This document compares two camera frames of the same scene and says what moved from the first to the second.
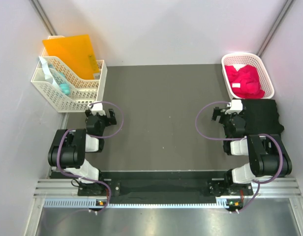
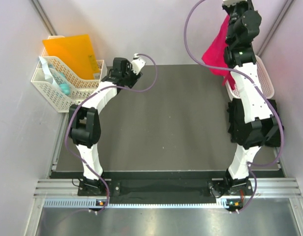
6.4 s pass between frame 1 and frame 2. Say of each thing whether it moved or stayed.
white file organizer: stayed
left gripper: moved
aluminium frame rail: stayed
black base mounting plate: stayed
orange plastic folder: stayed
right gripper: moved
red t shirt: moved
